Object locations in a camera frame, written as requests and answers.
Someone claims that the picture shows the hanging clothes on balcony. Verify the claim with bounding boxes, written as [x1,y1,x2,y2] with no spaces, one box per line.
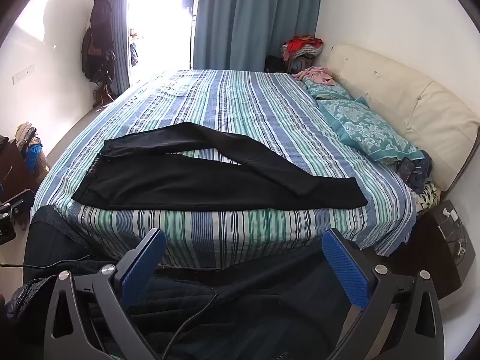
[128,28,145,69]

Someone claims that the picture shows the dark coats on rack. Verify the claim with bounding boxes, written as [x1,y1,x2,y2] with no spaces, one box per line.
[82,0,117,107]

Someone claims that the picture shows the dark nightstand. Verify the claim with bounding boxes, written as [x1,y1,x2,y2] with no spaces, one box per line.
[394,200,477,301]

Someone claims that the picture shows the clothes pile on dresser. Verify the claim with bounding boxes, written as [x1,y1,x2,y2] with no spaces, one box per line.
[15,122,49,175]

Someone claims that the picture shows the large teal patterned pillow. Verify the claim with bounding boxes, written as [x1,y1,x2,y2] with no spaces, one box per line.
[317,97,426,165]

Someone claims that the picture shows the white wall plate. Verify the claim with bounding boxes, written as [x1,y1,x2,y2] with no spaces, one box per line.
[12,64,36,85]

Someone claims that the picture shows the black pants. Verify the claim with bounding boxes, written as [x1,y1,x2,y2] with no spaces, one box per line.
[71,122,369,211]

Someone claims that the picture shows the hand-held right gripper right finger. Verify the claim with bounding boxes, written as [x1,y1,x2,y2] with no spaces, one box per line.
[322,228,445,360]

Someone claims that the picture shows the dark wooden dresser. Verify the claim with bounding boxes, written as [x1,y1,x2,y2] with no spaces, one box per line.
[0,137,38,203]

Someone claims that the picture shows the small teal patterned pillow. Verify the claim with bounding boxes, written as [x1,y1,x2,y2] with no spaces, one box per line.
[303,77,355,102]

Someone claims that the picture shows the black cable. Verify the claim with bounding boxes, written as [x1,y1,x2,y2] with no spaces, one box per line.
[165,290,220,360]
[0,255,94,271]

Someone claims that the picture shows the narrow blue curtain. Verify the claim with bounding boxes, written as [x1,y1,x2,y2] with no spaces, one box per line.
[102,0,132,96]

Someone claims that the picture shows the floral patterned cloth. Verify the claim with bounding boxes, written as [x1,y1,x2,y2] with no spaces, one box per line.
[415,181,442,215]

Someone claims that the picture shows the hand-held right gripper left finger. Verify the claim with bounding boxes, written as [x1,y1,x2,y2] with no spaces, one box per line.
[44,228,167,360]

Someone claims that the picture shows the black phone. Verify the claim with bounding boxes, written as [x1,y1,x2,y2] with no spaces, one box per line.
[397,157,416,179]

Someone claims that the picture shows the dark blue cloth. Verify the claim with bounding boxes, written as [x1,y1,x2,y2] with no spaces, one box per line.
[409,150,433,193]

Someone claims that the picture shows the wide blue curtain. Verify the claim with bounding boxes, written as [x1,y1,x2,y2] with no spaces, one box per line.
[193,0,323,73]

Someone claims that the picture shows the striped bed sheet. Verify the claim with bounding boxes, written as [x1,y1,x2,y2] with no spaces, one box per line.
[32,68,419,271]

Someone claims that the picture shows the person's dark quilted jacket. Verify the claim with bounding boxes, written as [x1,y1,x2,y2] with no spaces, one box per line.
[0,204,349,360]

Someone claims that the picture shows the colourful clothes pile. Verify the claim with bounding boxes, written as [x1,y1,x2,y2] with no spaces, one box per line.
[281,35,325,62]

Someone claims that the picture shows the cream padded headboard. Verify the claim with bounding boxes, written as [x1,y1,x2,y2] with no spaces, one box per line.
[326,43,480,192]

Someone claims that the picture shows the pink cloth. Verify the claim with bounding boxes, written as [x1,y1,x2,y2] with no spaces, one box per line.
[293,66,338,86]

